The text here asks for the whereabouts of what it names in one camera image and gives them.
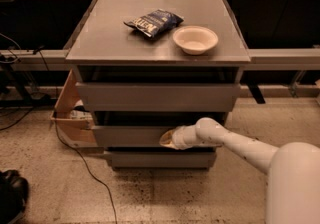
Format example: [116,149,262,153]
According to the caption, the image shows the black shoes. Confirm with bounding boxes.
[0,170,29,224]

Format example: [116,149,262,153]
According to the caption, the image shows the black floor cable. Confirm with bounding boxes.
[53,110,118,224]

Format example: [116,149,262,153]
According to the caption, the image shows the cardboard box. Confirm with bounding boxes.
[51,71,97,148]

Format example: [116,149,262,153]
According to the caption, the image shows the blue chip bag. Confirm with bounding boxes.
[125,9,184,38]

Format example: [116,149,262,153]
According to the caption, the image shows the grey drawer cabinet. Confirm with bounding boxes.
[65,0,252,169]

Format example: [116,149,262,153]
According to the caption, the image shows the white bowl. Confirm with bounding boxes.
[173,26,219,55]

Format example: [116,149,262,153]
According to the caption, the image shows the grey top drawer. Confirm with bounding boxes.
[76,82,240,112]

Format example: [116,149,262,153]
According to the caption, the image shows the grey bottom drawer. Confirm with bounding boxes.
[104,151,216,169]

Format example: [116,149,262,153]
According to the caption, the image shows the grey metal rail frame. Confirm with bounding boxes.
[0,0,320,72]

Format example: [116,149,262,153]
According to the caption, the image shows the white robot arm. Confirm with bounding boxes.
[160,118,320,224]

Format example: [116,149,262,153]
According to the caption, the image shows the grey drawer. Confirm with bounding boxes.
[104,151,216,169]
[76,82,240,112]
[91,111,223,149]

